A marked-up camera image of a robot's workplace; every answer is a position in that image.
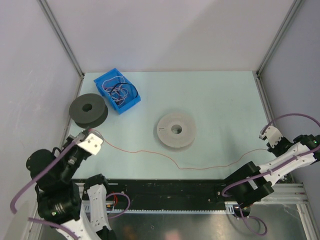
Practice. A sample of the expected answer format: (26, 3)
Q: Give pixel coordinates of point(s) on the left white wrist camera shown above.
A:
(92, 143)

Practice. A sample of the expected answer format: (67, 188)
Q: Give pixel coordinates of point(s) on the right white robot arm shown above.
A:
(251, 183)

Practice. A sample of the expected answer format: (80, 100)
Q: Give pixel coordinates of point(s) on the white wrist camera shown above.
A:
(92, 143)
(272, 134)

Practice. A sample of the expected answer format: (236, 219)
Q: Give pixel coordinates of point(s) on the dark grey cable spool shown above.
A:
(88, 110)

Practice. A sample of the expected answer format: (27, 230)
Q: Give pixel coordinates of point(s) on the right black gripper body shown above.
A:
(280, 147)

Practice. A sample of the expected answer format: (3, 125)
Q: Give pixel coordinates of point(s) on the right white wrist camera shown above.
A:
(272, 134)

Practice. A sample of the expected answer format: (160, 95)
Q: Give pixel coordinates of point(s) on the grey slotted cable duct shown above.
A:
(227, 209)

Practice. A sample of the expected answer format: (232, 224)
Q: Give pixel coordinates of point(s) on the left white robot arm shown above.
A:
(77, 216)

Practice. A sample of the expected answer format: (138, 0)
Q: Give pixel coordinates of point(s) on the light grey cable spool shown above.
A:
(176, 130)

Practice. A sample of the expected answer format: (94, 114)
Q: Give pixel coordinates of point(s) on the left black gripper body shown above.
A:
(72, 158)

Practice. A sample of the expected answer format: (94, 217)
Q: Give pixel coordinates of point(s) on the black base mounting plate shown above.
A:
(161, 194)

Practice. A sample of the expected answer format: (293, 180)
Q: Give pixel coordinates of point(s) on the aluminium frame rail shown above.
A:
(288, 193)

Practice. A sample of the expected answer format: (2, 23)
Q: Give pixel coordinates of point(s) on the blue plastic bin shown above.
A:
(118, 90)

